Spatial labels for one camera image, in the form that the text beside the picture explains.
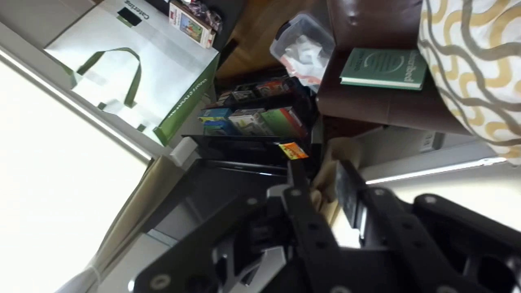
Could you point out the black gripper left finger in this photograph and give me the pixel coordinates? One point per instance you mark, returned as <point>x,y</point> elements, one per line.
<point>228,237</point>

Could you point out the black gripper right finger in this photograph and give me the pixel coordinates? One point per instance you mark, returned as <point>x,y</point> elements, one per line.
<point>433,237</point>

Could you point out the brown leather sofa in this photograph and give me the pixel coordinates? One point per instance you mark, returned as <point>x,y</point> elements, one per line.
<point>375,26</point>

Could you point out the small orange box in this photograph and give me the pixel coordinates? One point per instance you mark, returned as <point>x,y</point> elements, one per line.
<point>292,149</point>

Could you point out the pale shelf game box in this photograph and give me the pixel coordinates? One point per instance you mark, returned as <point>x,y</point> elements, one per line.
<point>233,120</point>

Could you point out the red green game box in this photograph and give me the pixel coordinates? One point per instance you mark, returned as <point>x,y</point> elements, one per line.
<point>287,120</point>

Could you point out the dark shelf game boxes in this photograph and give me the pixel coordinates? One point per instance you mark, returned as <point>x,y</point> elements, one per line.
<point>266,89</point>

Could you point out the black TV stand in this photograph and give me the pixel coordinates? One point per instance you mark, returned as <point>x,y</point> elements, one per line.
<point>303,97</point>

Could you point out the gold grey wavy pillow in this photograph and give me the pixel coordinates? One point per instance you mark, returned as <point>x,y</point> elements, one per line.
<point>477,70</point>

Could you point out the green book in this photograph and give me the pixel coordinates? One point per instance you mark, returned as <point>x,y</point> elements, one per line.
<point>384,66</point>

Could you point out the white shopping bag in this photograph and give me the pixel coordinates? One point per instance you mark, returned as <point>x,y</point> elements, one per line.
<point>135,70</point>

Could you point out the crumpled white tissue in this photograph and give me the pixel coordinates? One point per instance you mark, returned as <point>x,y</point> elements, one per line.
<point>305,57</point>

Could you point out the red white game box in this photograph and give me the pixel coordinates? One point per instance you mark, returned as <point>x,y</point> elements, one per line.
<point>189,24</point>

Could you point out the clear plastic storage bin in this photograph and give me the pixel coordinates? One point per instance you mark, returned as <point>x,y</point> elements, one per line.
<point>303,32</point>

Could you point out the pink snack wrapper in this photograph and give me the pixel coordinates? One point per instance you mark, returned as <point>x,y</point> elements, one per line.
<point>209,9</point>

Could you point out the white wall outlet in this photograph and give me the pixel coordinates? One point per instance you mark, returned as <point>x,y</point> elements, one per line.
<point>432,140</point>

